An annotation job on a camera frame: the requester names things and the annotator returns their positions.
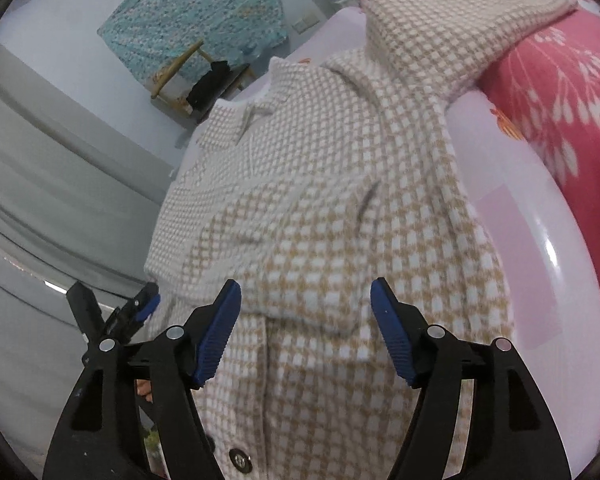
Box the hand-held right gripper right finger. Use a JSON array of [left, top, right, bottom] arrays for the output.
[[370, 277, 572, 480]]

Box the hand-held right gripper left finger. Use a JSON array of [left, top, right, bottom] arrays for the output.
[[42, 279, 243, 480]]

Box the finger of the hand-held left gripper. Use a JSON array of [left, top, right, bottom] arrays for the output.
[[105, 282, 161, 344], [66, 282, 104, 346]]

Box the beige checked coat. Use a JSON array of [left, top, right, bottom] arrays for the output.
[[144, 0, 579, 480]]

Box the grey curtain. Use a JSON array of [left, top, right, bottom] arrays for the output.
[[0, 40, 181, 411]]

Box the black bag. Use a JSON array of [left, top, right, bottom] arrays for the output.
[[187, 60, 234, 109]]

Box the wooden chair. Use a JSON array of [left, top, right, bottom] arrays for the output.
[[150, 40, 257, 114]]

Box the pink floral blanket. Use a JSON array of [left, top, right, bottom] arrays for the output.
[[360, 0, 600, 241]]

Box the teal patterned cloth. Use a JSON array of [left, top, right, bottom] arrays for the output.
[[97, 0, 289, 84]]

